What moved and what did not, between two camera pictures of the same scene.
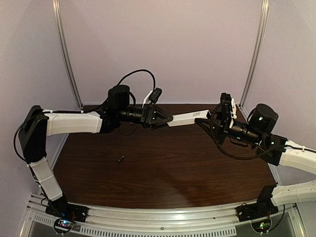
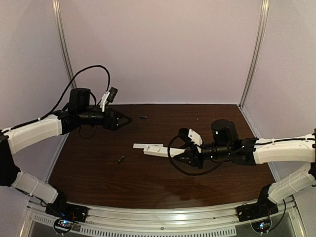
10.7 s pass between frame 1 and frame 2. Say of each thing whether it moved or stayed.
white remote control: moved
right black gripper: moved
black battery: stayed
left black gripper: moved
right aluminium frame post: stayed
